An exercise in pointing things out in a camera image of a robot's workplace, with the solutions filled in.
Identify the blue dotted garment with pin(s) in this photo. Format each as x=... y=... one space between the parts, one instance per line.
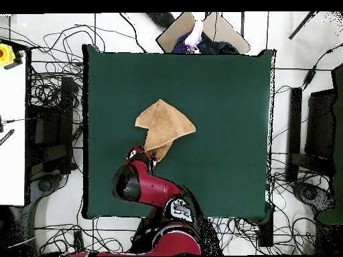
x=181 y=44

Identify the yellow emergency stop button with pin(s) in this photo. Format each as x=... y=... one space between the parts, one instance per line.
x=5 y=55

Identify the white pink garment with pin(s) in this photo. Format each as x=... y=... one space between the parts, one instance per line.
x=195 y=34

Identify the white desk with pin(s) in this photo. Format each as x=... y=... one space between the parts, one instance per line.
x=12 y=133

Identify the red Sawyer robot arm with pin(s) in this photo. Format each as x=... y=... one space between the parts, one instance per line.
x=155 y=190

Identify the dark green draped fabric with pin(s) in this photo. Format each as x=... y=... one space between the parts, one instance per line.
x=338 y=133

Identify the orange terry towel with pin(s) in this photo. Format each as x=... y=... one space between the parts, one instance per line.
x=166 y=123

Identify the black equipment stand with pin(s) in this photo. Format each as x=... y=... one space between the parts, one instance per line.
x=294 y=120
x=65 y=120

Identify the black button holder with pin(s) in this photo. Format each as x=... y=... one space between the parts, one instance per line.
x=16 y=60

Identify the grey stand base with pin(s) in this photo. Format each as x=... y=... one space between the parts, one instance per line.
x=309 y=192
x=45 y=184

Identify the dark green table cloth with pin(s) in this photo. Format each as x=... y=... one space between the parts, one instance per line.
x=214 y=120

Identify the brown cardboard box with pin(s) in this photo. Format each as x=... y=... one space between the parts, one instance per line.
x=171 y=32

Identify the dark navy garment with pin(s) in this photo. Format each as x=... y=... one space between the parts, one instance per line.
x=217 y=47

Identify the person's dark shoe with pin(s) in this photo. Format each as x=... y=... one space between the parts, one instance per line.
x=162 y=19

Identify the black rod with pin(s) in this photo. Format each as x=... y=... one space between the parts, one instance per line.
x=301 y=26

